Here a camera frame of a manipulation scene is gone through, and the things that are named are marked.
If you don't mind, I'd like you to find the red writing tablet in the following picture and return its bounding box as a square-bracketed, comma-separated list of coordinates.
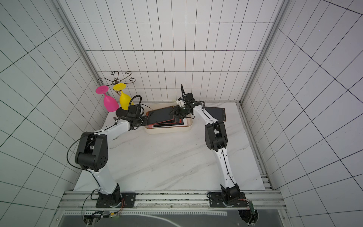
[205, 107, 226, 122]
[146, 106, 174, 125]
[152, 117, 184, 128]

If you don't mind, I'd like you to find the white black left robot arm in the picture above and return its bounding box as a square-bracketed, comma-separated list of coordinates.
[75, 115, 147, 196]

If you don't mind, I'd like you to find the cream plastic storage box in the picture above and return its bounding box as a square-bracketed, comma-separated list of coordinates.
[144, 103, 193, 134]

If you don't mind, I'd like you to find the yellow plastic goblet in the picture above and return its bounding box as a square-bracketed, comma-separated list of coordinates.
[113, 83, 132, 111]

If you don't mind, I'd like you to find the pink plastic goblet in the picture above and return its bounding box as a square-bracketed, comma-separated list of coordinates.
[95, 86, 119, 112]

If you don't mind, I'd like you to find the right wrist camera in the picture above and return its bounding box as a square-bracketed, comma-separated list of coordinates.
[177, 84, 196, 107]

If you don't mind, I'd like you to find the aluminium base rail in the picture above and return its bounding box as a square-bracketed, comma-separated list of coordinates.
[58, 191, 287, 211]

